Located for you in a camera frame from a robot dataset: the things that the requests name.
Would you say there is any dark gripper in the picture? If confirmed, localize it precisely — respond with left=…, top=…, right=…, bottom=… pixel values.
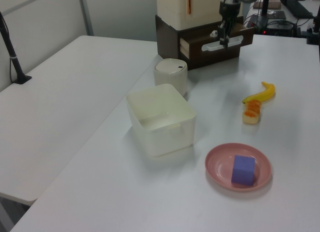
left=218, top=1, right=242, bottom=48

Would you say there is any wooden drawer with brown front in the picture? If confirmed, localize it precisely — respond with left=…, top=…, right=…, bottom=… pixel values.
left=179, top=22, right=255, bottom=68

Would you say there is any yellow toy banana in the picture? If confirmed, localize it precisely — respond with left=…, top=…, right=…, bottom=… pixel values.
left=241, top=81, right=276, bottom=104

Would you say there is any toy bread with orange glaze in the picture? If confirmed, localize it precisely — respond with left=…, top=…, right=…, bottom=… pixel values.
left=241, top=100, right=262, bottom=125

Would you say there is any black monitor stand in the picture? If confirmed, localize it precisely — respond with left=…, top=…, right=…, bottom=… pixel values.
left=257, top=0, right=272, bottom=33

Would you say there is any black electronics box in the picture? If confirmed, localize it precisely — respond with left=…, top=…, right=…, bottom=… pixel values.
left=264, top=19, right=297, bottom=36

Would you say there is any cream plastic cabinet unit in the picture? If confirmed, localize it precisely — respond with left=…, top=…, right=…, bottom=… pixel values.
left=156, top=0, right=245, bottom=31

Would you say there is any dark brown cabinet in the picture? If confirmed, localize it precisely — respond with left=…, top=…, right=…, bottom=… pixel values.
left=155, top=14, right=245, bottom=71

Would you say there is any brown cardboard box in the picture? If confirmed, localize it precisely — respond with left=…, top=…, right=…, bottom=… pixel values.
left=252, top=0, right=282, bottom=10

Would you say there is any cream trash can with lid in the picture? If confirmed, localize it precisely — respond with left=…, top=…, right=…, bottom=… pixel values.
left=153, top=58, right=189, bottom=96

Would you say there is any cream plastic storage box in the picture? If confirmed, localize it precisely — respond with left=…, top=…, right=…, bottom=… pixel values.
left=125, top=83, right=197, bottom=157

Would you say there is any pink plate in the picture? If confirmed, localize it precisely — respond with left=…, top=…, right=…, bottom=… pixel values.
left=204, top=142, right=273, bottom=192

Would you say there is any purple foam cube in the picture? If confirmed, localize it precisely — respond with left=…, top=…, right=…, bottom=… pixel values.
left=231, top=155, right=256, bottom=186

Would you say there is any black pole with clamp base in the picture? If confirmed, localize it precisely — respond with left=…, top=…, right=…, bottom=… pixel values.
left=0, top=11, right=33, bottom=85

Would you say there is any white drawer handle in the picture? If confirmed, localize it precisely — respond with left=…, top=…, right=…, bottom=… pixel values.
left=201, top=35, right=244, bottom=52

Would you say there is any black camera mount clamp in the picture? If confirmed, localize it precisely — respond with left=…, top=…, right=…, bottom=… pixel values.
left=306, top=16, right=320, bottom=45

